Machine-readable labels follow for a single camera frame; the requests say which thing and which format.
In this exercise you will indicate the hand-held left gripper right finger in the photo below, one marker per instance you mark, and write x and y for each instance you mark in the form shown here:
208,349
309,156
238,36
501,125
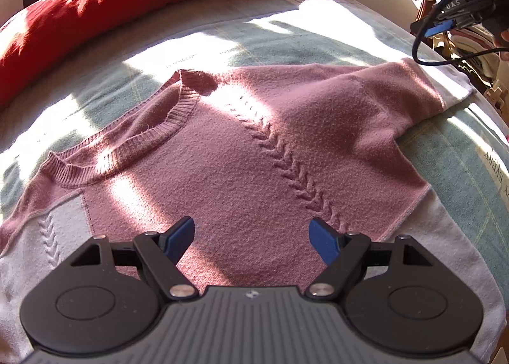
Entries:
324,238

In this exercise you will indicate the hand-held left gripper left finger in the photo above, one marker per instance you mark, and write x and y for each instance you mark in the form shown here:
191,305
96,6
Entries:
181,234

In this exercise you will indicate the pink and white sweater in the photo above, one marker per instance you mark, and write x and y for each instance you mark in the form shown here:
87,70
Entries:
238,173

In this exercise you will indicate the wooden chair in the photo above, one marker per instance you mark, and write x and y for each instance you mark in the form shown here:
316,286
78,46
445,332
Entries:
497,95

